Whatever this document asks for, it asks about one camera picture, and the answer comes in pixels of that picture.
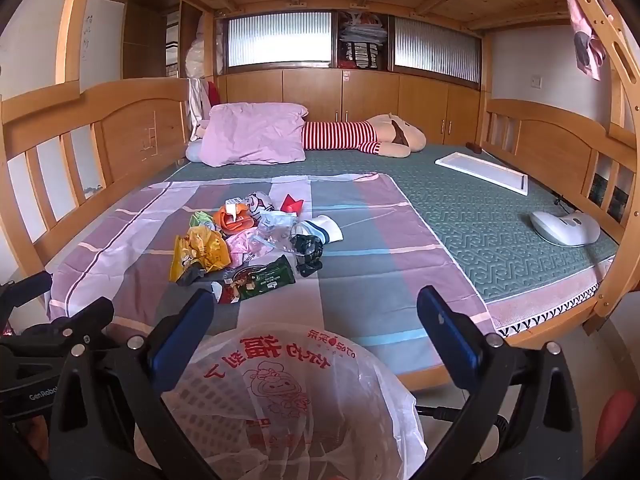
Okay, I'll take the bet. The green snack wrapper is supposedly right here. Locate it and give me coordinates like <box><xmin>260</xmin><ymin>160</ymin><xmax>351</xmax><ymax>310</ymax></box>
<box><xmin>212</xmin><ymin>255</ymin><xmax>297</xmax><ymax>306</ymax></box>

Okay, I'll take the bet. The white handheld vacuum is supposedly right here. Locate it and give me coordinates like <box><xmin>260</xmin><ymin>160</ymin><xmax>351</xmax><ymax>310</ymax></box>
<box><xmin>530</xmin><ymin>210</ymin><xmax>601</xmax><ymax>247</ymax></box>

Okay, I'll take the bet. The pink wrapper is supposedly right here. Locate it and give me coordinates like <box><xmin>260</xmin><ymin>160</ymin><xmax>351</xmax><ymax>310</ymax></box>
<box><xmin>226</xmin><ymin>232</ymin><xmax>271</xmax><ymax>266</ymax></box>

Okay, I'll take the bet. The red round object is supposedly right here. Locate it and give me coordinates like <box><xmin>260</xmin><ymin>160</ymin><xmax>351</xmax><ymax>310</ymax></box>
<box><xmin>595</xmin><ymin>390</ymin><xmax>638</xmax><ymax>461</ymax></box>

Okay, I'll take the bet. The black cable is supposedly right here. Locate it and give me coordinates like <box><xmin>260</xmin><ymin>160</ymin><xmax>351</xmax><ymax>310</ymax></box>
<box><xmin>415</xmin><ymin>404</ymin><xmax>508</xmax><ymax>433</ymax></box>

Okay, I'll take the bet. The stack of folded bags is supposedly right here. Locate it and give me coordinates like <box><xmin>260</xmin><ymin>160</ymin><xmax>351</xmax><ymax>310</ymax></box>
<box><xmin>337</xmin><ymin>12</ymin><xmax>388</xmax><ymax>68</ymax></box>

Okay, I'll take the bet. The white paper cup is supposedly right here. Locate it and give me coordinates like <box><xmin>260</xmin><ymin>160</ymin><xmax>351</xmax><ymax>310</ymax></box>
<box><xmin>305</xmin><ymin>215</ymin><xmax>344</xmax><ymax>245</ymax></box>

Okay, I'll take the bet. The striped plush toy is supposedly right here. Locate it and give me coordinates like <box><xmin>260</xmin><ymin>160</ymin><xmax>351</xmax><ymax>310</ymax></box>
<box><xmin>192</xmin><ymin>114</ymin><xmax>427</xmax><ymax>157</ymax></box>

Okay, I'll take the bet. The white flat board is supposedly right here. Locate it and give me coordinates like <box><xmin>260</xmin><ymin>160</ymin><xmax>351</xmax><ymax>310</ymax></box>
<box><xmin>435</xmin><ymin>151</ymin><xmax>530</xmax><ymax>196</ymax></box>

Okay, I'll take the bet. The pink patterned bed pad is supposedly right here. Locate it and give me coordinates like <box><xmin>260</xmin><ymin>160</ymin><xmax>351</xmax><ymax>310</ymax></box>
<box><xmin>487</xmin><ymin>260</ymin><xmax>616</xmax><ymax>338</ymax></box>

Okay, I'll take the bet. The wooden wall cabinet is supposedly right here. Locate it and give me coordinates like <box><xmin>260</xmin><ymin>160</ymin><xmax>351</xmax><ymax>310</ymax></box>
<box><xmin>215</xmin><ymin>10</ymin><xmax>486</xmax><ymax>146</ymax></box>

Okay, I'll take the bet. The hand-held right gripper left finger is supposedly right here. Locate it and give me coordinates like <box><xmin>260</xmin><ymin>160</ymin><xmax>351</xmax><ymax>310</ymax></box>
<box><xmin>47</xmin><ymin>287</ymin><xmax>221</xmax><ymax>480</ymax></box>

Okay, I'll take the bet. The clear plastic wrapper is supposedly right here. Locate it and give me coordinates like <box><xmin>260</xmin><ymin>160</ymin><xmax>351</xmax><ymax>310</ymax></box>
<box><xmin>257</xmin><ymin>210</ymin><xmax>298</xmax><ymax>253</ymax></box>

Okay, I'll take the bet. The yellow snack bag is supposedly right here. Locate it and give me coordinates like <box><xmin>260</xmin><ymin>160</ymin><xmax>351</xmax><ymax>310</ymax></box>
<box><xmin>170</xmin><ymin>225</ymin><xmax>232</xmax><ymax>283</ymax></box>

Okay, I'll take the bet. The checked pink grey bed sheet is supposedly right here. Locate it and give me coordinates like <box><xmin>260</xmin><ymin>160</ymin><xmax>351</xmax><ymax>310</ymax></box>
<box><xmin>47</xmin><ymin>172</ymin><xmax>498</xmax><ymax>376</ymax></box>

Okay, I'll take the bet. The white bedding roll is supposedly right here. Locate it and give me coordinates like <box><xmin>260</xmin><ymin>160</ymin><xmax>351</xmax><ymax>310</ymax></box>
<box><xmin>182</xmin><ymin>15</ymin><xmax>216</xmax><ymax>81</ymax></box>

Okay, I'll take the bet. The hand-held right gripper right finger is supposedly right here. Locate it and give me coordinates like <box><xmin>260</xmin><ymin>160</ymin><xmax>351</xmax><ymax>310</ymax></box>
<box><xmin>415</xmin><ymin>286</ymin><xmax>596</xmax><ymax>480</ymax></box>

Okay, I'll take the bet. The wooden bunk bed frame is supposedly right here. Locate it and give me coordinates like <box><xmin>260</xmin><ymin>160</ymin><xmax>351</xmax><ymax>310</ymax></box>
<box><xmin>0</xmin><ymin>0</ymin><xmax>640</xmax><ymax>391</ymax></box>

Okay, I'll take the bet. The black wrapper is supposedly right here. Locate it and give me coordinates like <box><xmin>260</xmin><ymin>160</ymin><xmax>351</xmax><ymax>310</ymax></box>
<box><xmin>290</xmin><ymin>234</ymin><xmax>324</xmax><ymax>277</ymax></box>

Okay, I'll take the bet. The pink hanging cloth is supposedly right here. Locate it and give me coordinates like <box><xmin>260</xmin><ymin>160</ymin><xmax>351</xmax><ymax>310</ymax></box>
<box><xmin>567</xmin><ymin>0</ymin><xmax>608</xmax><ymax>81</ymax></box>

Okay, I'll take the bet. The orange wrapper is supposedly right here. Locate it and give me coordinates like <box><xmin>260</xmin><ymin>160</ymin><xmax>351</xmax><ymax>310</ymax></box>
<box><xmin>214</xmin><ymin>200</ymin><xmax>261</xmax><ymax>235</ymax></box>

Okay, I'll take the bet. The white cartoon printed plastic bag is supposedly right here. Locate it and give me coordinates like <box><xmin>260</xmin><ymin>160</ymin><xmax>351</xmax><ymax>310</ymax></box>
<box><xmin>245</xmin><ymin>191</ymin><xmax>276</xmax><ymax>216</ymax></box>

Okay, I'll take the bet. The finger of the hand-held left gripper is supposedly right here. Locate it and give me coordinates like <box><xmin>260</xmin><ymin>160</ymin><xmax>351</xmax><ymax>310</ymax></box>
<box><xmin>22</xmin><ymin>296</ymin><xmax>117</xmax><ymax>347</ymax></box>
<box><xmin>0</xmin><ymin>271</ymin><xmax>54</xmax><ymax>318</ymax></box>

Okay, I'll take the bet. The white hanging cloth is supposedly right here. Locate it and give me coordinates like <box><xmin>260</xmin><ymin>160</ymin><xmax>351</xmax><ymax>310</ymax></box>
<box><xmin>187</xmin><ymin>77</ymin><xmax>213</xmax><ymax>126</ymax></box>

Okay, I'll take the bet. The pink pillow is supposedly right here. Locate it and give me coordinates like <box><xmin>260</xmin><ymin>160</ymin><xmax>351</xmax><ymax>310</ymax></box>
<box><xmin>200</xmin><ymin>102</ymin><xmax>309</xmax><ymax>167</ymax></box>

